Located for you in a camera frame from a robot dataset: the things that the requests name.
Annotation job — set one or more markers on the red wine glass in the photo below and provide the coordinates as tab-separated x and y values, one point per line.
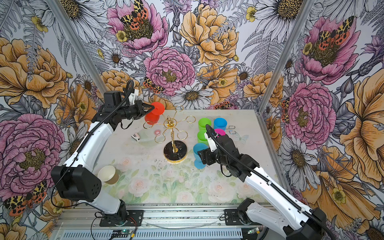
159	110

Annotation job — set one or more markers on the green wine glass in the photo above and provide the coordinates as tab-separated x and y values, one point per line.
203	122
202	138

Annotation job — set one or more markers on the left aluminium corner post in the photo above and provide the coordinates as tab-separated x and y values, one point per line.
72	35

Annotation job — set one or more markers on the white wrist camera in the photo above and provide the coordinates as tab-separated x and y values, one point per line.
133	96
211	142

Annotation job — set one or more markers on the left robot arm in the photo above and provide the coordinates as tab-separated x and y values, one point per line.
74	180

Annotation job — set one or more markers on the blue wine glass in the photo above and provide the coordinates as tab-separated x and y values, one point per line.
220	123
198	161

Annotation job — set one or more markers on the pink wine glass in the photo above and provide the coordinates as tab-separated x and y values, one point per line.
220	132

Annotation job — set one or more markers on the aluminium corner post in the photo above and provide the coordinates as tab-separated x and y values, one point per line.
72	35
291	41

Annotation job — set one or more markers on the right aluminium corner post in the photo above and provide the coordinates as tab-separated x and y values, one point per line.
291	41

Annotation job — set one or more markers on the brown paper cup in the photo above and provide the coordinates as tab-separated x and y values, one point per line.
108	175

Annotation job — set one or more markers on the aluminium front rail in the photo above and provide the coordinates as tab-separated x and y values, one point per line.
171	222

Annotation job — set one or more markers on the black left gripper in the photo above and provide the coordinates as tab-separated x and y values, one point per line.
140	106

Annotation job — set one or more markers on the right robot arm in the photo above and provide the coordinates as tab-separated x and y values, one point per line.
291	219

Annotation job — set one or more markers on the gold wine glass rack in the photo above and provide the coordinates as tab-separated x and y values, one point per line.
175	151

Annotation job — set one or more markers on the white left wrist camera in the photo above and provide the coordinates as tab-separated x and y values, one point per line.
133	96

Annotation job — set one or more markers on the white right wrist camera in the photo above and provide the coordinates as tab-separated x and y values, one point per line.
211	142

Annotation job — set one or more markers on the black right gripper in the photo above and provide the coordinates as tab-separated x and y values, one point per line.
206	156

